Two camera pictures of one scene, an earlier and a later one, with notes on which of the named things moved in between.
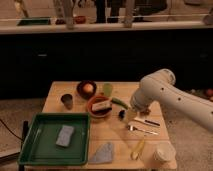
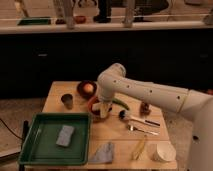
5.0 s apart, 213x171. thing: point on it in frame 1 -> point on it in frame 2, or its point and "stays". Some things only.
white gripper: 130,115 -> 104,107
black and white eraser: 102,107 stays
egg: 88,88 stays
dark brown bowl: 86,88 stays
